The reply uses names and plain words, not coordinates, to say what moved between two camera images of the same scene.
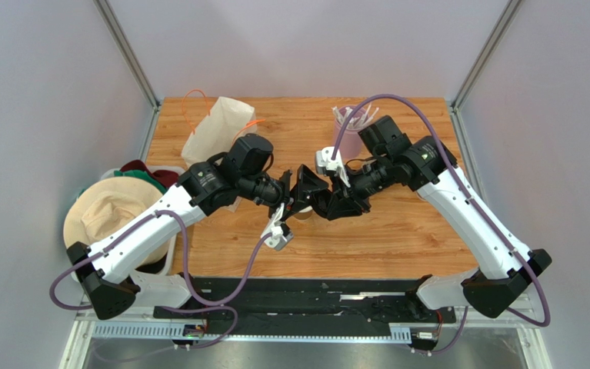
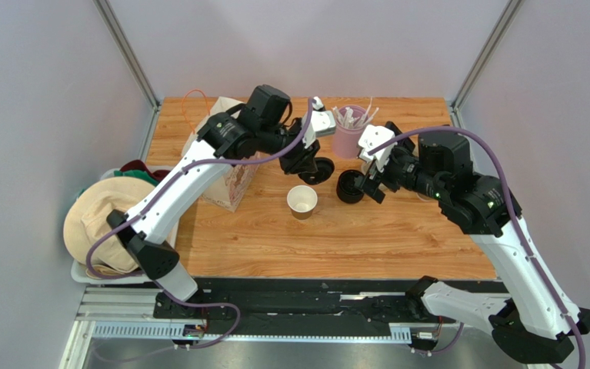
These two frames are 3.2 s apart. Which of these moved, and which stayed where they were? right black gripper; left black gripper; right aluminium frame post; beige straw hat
Moved: right black gripper; left black gripper
Stayed: beige straw hat; right aluminium frame post
